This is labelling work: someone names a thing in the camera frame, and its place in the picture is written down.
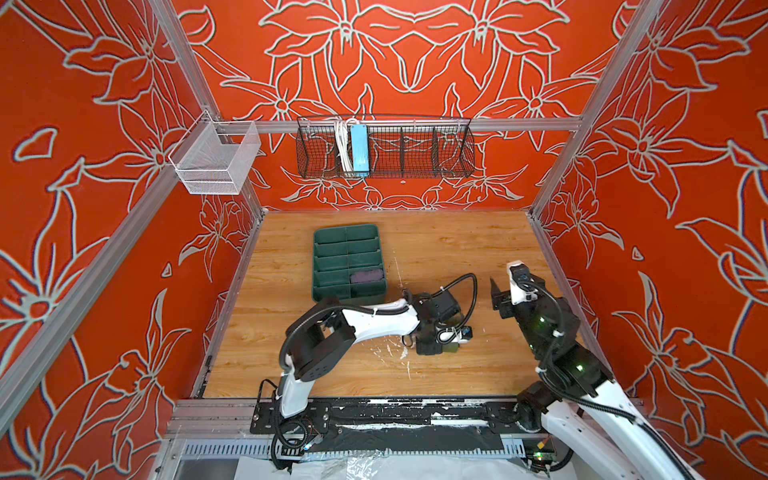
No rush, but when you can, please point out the purple sock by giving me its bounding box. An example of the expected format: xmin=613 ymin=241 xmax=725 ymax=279
xmin=350 ymin=268 xmax=385 ymax=285

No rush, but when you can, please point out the green divided plastic tray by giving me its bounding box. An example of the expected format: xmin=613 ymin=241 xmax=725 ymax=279
xmin=311 ymin=224 xmax=388 ymax=305

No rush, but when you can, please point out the green striped sock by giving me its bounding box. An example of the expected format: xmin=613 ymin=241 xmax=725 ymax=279
xmin=438 ymin=342 xmax=461 ymax=354

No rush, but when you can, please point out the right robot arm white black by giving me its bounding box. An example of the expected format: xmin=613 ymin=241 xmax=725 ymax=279
xmin=491 ymin=261 xmax=700 ymax=479

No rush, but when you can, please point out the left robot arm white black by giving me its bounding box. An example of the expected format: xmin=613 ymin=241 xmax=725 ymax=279
xmin=275 ymin=273 xmax=479 ymax=419

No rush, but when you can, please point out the light blue box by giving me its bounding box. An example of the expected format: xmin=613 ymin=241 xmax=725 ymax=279
xmin=349 ymin=123 xmax=370 ymax=177

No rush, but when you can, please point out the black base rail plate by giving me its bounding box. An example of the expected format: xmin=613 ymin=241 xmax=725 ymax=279
xmin=283 ymin=396 xmax=557 ymax=458

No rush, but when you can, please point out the black wire wall basket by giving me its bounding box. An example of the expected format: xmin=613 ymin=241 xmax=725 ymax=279
xmin=295 ymin=114 xmax=477 ymax=180

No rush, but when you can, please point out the white cable bundle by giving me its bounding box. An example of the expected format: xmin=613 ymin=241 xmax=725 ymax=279
xmin=333 ymin=119 xmax=353 ymax=175

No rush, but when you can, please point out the clear mesh wall basket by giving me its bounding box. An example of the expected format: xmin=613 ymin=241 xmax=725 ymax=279
xmin=169 ymin=110 xmax=262 ymax=195

